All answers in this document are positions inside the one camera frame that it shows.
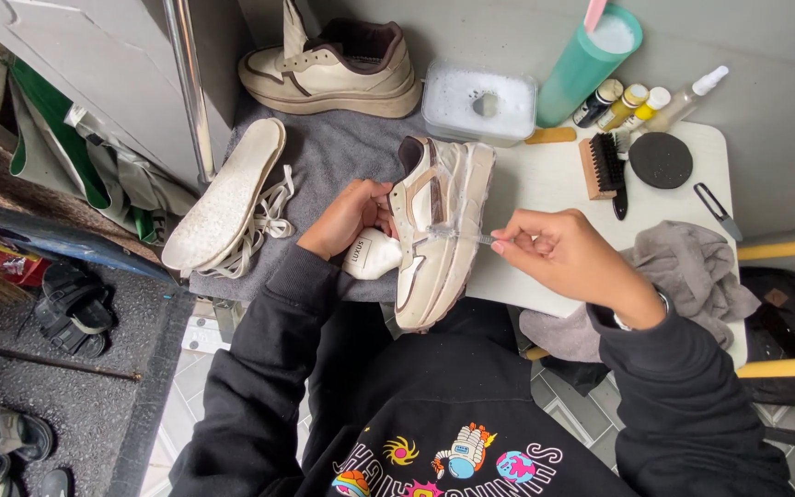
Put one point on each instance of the wooden black-bristle brush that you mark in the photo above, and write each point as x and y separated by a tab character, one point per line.
601	165

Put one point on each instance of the pink stick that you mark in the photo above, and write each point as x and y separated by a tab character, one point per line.
593	14

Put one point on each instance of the white shoelaces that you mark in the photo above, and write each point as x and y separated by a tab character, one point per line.
270	221

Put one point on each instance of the gray cloth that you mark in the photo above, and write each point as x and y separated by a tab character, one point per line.
687	269

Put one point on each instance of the black sandal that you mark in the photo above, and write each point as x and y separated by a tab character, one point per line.
66	335
80	290

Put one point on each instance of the person's right hand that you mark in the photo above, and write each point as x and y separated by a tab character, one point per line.
570	259

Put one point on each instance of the white metal bracket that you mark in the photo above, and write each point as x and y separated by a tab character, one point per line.
208	331

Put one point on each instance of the person's left hand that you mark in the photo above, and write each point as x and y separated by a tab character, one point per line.
339	215

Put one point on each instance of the black paint bottle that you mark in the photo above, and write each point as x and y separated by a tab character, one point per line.
596	103

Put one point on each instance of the red packet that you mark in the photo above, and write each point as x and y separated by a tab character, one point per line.
21	266

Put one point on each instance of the yellow bottle with white cap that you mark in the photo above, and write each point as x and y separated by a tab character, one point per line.
646	107

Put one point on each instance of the black printed hoodie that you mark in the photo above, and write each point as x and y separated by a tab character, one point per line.
439	414

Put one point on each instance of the shiny metal pole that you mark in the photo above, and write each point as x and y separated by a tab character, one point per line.
190	90

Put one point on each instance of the dark speckled floor mat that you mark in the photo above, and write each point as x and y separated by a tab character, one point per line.
73	414

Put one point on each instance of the person's left fingers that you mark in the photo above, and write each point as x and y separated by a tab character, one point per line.
375	197

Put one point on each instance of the olive yellow paint bottle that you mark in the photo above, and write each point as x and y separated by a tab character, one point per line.
620	109

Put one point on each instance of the wristwatch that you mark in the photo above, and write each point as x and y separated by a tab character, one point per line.
661	300

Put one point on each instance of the black backpack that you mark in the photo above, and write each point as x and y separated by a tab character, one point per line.
784	324

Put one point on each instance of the small clear cleaning brush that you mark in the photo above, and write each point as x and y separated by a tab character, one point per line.
454	235

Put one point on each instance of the thin dark rod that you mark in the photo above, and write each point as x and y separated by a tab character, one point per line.
45	362

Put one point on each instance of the clear tub of foamy water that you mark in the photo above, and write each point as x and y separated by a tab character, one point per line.
478	102

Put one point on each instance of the cream brown-trim sneaker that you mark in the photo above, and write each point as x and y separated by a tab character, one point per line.
439	228
342	72

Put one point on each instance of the clear spray bottle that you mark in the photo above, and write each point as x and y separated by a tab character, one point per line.
684	100

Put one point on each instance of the black round sponge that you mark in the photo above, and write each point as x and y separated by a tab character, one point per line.
660	160

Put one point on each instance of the gray towel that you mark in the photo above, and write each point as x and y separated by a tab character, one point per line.
332	155

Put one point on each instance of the teal plastic cup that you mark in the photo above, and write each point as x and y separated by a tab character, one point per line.
580	69

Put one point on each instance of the yellow bar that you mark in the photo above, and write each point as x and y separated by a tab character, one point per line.
784	367
787	248

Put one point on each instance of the black thread snips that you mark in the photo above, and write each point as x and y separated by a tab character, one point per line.
715	209

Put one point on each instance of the green and white bag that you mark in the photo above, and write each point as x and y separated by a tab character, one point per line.
94	159

